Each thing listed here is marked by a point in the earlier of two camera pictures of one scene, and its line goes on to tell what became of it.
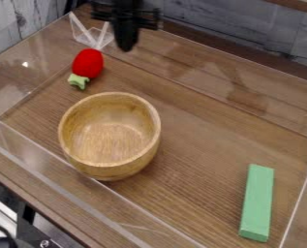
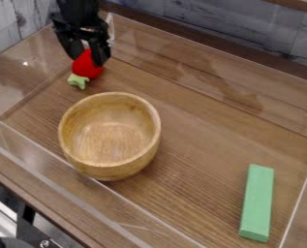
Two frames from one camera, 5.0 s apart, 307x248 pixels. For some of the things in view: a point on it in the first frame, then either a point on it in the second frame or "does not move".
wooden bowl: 110,133 does not move
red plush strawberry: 88,63 does not move
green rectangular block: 258,202 does not move
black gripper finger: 126,31 → 100,47
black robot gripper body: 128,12 → 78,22
